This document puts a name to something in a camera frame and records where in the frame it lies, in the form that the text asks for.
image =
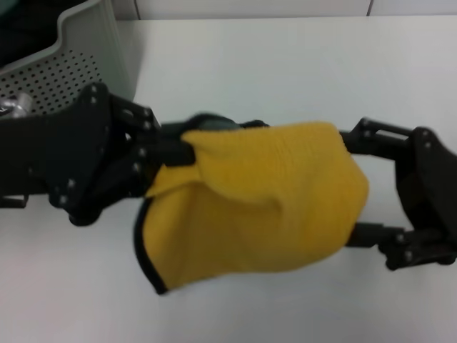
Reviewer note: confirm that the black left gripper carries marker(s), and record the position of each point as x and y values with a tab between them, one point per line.
53	157

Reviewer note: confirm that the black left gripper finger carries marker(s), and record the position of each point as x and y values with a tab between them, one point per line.
171	155

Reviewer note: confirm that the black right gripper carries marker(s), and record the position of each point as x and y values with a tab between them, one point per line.
435	186

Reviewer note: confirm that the yellow towel with black edge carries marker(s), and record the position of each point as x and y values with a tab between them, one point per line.
267	196

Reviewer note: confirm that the grey perforated storage box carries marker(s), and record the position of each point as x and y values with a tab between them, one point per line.
107	43

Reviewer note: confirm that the left gripper metal connector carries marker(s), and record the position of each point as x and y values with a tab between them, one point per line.
18	103

